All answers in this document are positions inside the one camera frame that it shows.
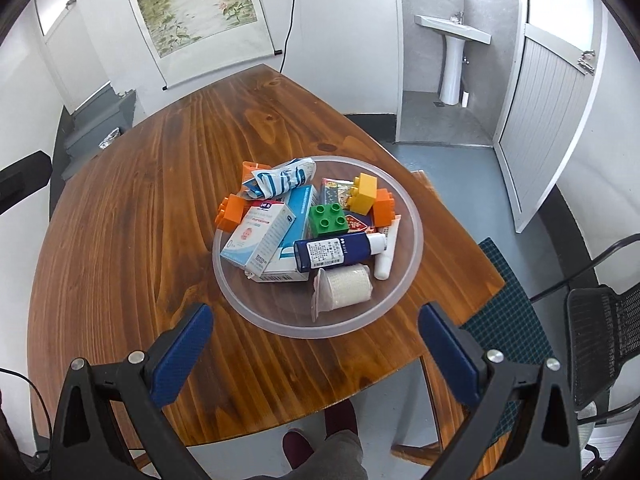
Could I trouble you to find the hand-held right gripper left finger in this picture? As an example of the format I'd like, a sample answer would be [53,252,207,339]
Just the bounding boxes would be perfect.
[50,301,216,480]

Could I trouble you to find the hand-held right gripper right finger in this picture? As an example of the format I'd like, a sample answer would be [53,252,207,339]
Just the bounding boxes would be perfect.
[419,301,583,480]

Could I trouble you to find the clear plastic container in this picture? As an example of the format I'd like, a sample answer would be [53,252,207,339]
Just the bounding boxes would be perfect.
[212,155,425,339]

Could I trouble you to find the small white tube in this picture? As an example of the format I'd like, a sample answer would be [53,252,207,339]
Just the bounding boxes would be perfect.
[374,214,402,281]

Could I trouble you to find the bandage roll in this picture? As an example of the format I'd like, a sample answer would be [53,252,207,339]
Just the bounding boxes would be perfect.
[311,265,374,323]

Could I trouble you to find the white red baby wash box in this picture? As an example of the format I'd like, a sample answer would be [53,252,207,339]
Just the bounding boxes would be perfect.
[220,199,297,277]

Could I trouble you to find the small orange toy brick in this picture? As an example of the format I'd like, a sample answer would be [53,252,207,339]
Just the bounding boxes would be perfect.
[215,194,249,232]

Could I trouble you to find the navy tube with white cap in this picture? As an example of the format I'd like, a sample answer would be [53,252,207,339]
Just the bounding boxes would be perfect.
[293,232,387,272]

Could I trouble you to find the large orange toy brick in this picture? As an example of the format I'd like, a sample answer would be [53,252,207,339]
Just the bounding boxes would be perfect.
[371,188,396,227]

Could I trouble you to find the green toy brick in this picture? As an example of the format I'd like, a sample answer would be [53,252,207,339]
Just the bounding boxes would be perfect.
[308,203,348,238]

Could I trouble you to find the yellow toy brick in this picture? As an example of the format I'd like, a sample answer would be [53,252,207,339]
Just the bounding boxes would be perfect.
[348,172,378,215]

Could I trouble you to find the long blue white medicine box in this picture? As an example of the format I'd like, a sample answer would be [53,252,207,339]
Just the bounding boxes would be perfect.
[255,184,321,283]

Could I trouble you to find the red blue card box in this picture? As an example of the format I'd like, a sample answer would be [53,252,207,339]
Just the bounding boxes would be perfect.
[320,177,373,233]

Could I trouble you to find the blue white tube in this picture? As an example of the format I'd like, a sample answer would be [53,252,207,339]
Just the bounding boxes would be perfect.
[242,156,317,202]

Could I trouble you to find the wooden chair green cushion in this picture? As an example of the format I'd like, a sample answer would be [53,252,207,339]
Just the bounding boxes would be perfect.
[390,170,557,467]

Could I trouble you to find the grey steps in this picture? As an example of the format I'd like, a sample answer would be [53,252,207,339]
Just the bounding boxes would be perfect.
[62,82,137,181]

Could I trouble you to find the person's maroon shoe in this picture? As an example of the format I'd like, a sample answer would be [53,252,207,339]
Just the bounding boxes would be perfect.
[324,399,359,436]
[282,430,313,468]

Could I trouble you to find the black mesh office chair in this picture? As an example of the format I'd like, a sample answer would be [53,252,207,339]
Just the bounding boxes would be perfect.
[530,232,640,461]

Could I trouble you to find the person's grey trouser leg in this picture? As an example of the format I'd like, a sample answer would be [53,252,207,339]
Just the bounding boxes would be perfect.
[292,430,369,480]

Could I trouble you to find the white slatted door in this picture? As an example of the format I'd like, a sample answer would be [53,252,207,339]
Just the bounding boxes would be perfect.
[494,22,599,233]

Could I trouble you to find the thin black cable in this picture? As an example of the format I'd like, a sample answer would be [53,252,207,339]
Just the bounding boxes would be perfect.
[0,367,40,456]

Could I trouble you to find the wall scroll painting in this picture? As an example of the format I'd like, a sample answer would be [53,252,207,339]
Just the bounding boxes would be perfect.
[117,0,279,92]

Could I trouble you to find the black power cable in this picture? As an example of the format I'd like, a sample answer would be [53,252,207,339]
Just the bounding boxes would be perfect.
[279,0,301,73]

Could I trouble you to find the white pedestal sink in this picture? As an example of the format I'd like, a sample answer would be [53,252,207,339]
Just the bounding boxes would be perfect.
[414,10,493,106]

